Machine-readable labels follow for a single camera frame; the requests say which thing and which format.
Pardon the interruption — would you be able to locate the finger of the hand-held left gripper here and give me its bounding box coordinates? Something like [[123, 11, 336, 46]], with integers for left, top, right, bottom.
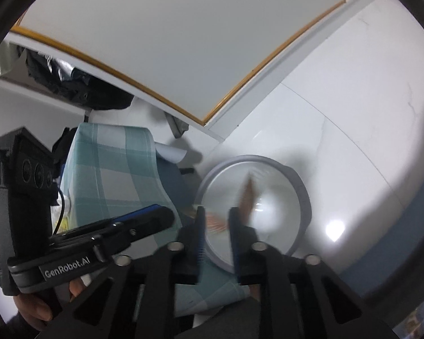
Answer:
[[92, 207, 175, 262], [51, 204, 161, 244]]

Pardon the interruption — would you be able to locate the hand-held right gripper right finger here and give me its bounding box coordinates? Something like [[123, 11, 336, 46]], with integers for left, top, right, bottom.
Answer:
[[228, 208, 400, 339]]

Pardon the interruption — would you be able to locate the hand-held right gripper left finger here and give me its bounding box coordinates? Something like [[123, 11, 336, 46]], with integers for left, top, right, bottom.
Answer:
[[33, 207, 207, 339]]

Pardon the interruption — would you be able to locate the brown snack wrapper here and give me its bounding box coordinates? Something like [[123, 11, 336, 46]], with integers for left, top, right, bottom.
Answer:
[[238, 177, 257, 225]]

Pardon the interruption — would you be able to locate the grey round trash bin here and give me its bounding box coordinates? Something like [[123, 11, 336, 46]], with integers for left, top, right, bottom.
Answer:
[[194, 155, 312, 275]]

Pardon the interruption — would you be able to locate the person's left hand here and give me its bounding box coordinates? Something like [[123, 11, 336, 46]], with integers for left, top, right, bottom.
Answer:
[[14, 276, 85, 333]]

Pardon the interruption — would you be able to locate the teal checked tablecloth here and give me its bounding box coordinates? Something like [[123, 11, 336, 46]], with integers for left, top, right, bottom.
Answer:
[[62, 123, 251, 316]]

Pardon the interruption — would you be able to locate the black coat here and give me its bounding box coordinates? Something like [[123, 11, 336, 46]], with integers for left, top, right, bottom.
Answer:
[[55, 62, 134, 112]]

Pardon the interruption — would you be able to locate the white cabinet with wood trim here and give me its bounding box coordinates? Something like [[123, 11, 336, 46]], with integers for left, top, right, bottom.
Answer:
[[7, 0, 379, 142]]

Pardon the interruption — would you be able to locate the black cable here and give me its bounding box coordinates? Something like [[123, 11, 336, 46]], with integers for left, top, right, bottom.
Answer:
[[54, 188, 67, 234]]

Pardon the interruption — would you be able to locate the grey angled bracket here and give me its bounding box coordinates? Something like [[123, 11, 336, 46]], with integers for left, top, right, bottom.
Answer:
[[165, 114, 189, 139]]

